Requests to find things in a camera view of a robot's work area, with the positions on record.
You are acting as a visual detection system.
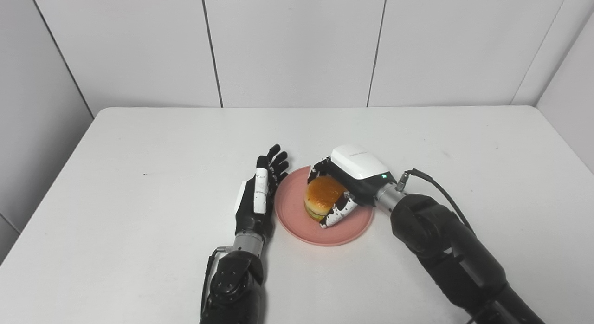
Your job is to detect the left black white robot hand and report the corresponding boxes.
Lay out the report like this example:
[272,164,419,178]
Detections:
[234,144,289,239]

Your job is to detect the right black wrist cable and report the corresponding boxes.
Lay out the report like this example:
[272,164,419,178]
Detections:
[396,168,475,234]

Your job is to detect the pink round plate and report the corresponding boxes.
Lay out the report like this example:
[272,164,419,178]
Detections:
[274,165,374,246]

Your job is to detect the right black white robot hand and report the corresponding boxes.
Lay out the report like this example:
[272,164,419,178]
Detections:
[307,145,398,229]

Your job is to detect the toy hamburger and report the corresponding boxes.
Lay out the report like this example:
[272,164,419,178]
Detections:
[304,176,349,221]

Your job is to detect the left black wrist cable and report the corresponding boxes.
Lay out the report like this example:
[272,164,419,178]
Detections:
[200,246,233,316]

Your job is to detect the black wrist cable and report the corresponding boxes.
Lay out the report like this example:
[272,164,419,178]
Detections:
[396,168,475,234]
[200,246,233,316]

